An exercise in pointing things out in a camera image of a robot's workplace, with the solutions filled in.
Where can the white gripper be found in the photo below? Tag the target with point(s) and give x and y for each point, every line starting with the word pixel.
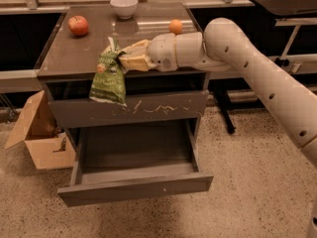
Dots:
pixel 162 53

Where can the green jalapeno chip bag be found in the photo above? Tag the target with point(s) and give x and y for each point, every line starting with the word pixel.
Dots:
pixel 108 84

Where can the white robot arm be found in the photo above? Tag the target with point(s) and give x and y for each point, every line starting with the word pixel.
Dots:
pixel 191 51

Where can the scratched grey upper drawer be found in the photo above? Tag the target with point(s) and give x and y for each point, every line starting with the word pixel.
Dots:
pixel 77 113

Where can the grey drawer cabinet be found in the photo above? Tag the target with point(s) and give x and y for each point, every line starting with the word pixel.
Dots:
pixel 70 63

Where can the open grey lower drawer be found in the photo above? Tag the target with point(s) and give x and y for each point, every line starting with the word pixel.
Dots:
pixel 133 161

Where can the orange fruit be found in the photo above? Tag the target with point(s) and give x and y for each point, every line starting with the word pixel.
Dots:
pixel 175 26

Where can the white ceramic bowl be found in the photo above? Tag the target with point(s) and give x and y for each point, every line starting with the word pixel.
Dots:
pixel 124 9

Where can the red apple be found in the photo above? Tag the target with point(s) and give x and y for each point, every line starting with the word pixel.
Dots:
pixel 78 25

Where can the open cardboard box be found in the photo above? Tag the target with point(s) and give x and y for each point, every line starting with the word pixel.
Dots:
pixel 49 147

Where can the black side table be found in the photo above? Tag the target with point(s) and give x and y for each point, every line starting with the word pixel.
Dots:
pixel 280 4

